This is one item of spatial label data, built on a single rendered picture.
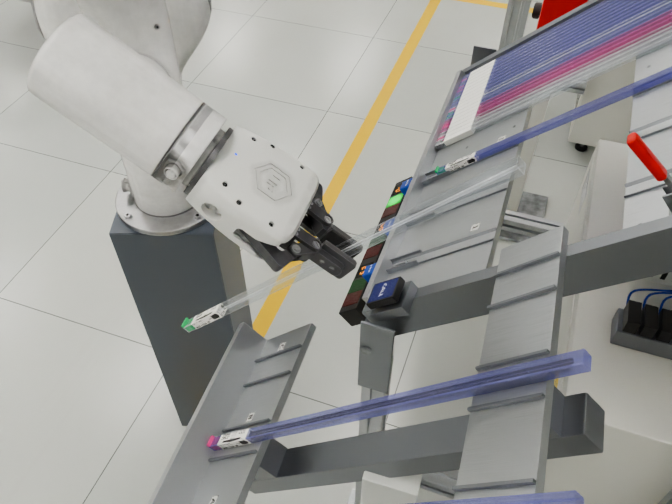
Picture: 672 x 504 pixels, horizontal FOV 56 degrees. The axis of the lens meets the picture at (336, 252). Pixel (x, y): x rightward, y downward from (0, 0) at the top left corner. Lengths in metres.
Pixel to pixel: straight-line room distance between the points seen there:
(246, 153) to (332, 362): 1.21
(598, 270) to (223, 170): 0.44
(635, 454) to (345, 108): 1.83
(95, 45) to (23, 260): 1.65
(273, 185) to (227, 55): 2.37
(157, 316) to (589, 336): 0.80
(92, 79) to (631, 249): 0.57
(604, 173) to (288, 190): 0.94
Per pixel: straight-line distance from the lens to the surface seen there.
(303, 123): 2.50
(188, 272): 1.19
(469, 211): 0.99
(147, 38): 0.69
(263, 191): 0.59
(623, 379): 1.10
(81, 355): 1.90
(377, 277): 0.98
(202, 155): 0.58
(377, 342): 0.92
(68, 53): 0.59
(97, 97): 0.58
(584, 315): 1.15
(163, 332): 1.36
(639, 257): 0.77
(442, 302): 0.88
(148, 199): 1.12
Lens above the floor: 1.48
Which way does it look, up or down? 48 degrees down
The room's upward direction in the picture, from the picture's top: straight up
